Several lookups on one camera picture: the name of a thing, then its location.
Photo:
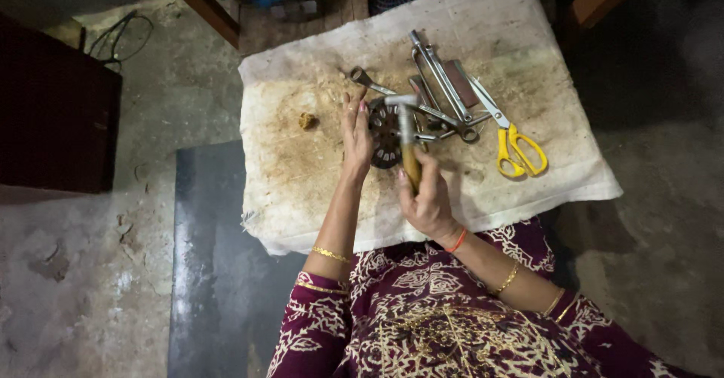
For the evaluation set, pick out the red thread wristband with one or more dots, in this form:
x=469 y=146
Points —
x=458 y=241

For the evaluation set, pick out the stained white cloth pad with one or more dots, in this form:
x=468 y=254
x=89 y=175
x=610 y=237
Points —
x=305 y=186

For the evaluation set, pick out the maroon patterned dress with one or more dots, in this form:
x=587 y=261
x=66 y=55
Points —
x=441 y=321

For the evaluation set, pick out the silver combination wrench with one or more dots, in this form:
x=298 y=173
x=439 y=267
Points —
x=370 y=82

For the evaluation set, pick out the long silver metal tongs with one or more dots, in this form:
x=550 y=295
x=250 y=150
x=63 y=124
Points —
x=444 y=78

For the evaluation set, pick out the gold bangle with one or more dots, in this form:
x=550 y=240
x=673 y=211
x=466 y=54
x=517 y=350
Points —
x=332 y=255
x=507 y=279

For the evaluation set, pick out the dark red cabinet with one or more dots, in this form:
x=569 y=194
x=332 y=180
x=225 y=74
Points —
x=51 y=106

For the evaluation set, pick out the person's right hand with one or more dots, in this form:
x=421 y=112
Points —
x=431 y=205

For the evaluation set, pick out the reddish brown flat file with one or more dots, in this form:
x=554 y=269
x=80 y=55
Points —
x=461 y=84

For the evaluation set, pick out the person's left fingers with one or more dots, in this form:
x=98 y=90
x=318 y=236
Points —
x=356 y=115

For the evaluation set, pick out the flat silver metal bar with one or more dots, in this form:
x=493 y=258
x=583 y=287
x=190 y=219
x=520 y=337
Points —
x=421 y=91

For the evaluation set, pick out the dark round perforated metal disc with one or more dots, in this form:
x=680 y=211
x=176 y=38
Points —
x=384 y=140

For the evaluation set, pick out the dark grey metal sheet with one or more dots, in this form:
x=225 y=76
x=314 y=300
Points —
x=226 y=265

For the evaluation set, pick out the person's left hand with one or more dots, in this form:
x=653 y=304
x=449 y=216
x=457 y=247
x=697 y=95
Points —
x=356 y=146

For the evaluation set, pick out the small brown lump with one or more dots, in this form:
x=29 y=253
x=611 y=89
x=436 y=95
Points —
x=307 y=121

